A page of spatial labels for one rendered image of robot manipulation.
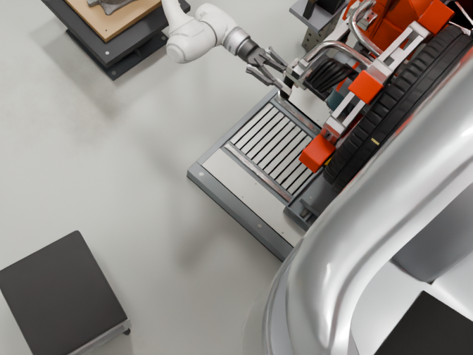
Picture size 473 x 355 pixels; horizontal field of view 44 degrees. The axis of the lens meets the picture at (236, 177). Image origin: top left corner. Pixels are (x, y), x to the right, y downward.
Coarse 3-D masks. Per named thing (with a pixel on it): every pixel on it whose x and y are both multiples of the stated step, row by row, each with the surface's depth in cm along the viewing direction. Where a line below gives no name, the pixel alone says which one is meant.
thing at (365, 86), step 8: (360, 72) 171; (360, 80) 169; (368, 80) 169; (376, 80) 168; (352, 88) 170; (360, 88) 170; (368, 88) 169; (376, 88) 168; (360, 96) 170; (368, 96) 169; (376, 96) 173; (368, 104) 173
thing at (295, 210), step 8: (320, 168) 267; (320, 176) 268; (312, 184) 266; (304, 192) 264; (296, 200) 262; (288, 208) 258; (296, 208) 260; (304, 208) 258; (296, 216) 258; (304, 216) 257; (312, 216) 260; (304, 224) 258; (312, 224) 258
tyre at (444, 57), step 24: (432, 48) 173; (456, 48) 175; (408, 72) 170; (432, 72) 170; (384, 96) 171; (408, 96) 169; (360, 120) 175; (384, 120) 172; (360, 144) 177; (336, 168) 188; (360, 168) 182
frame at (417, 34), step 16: (416, 32) 182; (416, 48) 184; (384, 64) 176; (400, 64) 179; (384, 80) 175; (352, 96) 180; (336, 112) 182; (352, 112) 181; (336, 128) 184; (352, 128) 224; (336, 144) 216
